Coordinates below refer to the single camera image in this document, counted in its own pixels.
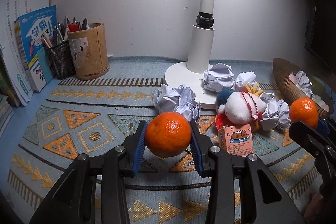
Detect pile of paper balls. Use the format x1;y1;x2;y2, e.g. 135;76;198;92
152;63;315;131

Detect white plush toy yellow antlers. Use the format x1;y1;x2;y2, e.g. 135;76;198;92
215;82;266;133

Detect orange mandarin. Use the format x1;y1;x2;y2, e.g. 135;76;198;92
289;97;319;129
145;112;192;158

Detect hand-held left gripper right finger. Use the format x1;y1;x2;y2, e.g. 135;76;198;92
189;121;306;224

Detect bunch of pens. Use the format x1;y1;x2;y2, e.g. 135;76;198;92
41;13;91;48

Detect black mesh pen holder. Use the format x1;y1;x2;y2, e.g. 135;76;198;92
43;39;77;80

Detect row of upright books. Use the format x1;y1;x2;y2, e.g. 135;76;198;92
0;49;17;98

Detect blue patterned table mat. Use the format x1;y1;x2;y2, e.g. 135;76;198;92
5;56;336;224

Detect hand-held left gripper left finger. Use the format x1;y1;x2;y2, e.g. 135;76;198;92
29;120;149;224

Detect bamboo pen holder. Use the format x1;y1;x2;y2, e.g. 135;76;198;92
67;23;110;80

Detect golden ribbed bowl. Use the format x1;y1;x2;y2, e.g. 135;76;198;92
272;57;336;120

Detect stack of books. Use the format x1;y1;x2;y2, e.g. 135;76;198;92
0;0;51;107

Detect white desk lamp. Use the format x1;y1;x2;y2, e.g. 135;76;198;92
164;0;220;109

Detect black monitor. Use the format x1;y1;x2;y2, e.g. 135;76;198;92
300;0;336;77

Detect person's right hand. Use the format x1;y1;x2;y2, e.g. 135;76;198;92
304;190;326;217

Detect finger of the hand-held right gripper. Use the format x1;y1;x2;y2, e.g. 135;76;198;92
289;120;336;182
316;114;336;136

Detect small pink carton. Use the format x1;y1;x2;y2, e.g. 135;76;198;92
218;123;254;155

